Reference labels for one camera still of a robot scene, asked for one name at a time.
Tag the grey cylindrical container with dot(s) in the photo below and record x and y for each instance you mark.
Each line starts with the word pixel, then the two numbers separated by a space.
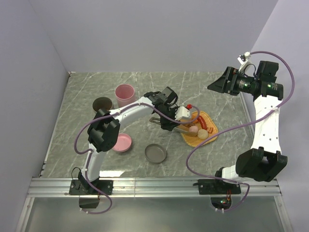
pixel 102 102

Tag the grey round lid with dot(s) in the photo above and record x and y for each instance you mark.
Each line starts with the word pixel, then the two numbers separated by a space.
pixel 155 153

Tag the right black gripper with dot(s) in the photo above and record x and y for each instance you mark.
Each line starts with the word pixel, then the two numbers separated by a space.
pixel 221 85

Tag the pink egg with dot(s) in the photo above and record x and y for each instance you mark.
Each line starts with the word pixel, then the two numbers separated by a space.
pixel 194 129

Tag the pink round lid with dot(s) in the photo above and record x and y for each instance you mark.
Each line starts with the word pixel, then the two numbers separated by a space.
pixel 123 143

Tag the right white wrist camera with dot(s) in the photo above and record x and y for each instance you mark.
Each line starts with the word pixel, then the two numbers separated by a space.
pixel 244 61

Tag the pink cylindrical container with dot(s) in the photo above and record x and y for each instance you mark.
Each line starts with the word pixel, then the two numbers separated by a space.
pixel 125 94

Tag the woven bamboo tray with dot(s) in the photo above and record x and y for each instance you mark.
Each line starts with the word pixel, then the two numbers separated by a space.
pixel 195 141

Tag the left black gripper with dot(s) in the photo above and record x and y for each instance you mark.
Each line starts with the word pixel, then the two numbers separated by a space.
pixel 169 125

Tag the aluminium mounting rail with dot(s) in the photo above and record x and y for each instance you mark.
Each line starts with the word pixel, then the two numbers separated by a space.
pixel 167 204

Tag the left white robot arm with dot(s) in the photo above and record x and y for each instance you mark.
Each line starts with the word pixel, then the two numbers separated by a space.
pixel 103 131

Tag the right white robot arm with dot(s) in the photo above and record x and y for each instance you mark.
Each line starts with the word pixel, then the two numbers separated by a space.
pixel 264 160

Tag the white steamed bun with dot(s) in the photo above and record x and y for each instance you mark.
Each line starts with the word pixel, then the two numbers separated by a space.
pixel 202 134

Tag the metal tongs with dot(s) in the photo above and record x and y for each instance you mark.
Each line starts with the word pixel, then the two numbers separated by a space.
pixel 177 129

